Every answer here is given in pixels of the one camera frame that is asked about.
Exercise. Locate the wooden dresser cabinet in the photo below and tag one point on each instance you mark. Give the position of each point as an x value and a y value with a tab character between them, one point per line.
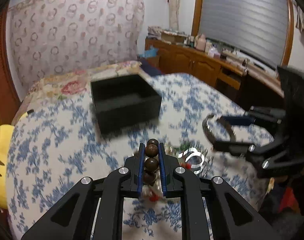
232	81

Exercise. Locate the window roller blind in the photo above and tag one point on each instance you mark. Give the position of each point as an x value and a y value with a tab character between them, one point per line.
256	27

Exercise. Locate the floral cream bed blanket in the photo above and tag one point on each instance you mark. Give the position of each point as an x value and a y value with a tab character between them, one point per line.
55	88

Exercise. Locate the blue floral white pillow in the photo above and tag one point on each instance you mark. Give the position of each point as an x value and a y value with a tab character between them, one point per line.
60	143

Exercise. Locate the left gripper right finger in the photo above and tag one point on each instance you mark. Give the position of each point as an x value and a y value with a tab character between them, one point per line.
211	208

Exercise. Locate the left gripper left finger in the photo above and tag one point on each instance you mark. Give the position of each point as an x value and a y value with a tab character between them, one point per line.
92	209

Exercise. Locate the yellow plush toy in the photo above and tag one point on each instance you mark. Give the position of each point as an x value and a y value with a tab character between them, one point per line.
5	139

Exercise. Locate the silver twisted cuff bangle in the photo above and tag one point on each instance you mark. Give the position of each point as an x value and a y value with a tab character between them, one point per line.
216	129

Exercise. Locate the wooden louvered wardrobe door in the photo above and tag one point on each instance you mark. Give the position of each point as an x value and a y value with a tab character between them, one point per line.
9	100

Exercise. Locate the clutter on dresser top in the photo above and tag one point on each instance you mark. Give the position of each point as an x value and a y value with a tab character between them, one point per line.
198	43

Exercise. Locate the patterned headboard cover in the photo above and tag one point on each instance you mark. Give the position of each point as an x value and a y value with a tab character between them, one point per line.
54	37

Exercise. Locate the pale green jade bangle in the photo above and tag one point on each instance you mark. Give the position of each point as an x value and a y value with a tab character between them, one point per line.
192	158

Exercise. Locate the blue bag on floor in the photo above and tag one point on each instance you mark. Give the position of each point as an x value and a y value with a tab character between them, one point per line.
151	52

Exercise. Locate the black jewelry box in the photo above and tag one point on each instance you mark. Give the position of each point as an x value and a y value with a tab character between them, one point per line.
124	101

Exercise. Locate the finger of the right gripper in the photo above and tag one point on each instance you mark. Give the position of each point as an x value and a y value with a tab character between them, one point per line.
260	116
234	148

